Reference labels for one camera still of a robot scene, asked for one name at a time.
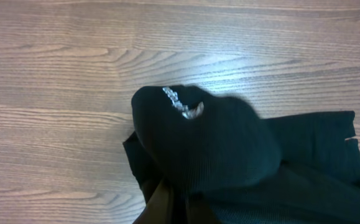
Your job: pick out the black t-shirt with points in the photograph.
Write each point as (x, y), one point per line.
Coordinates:
(225, 164)

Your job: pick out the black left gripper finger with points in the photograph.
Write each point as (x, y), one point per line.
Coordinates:
(159, 207)

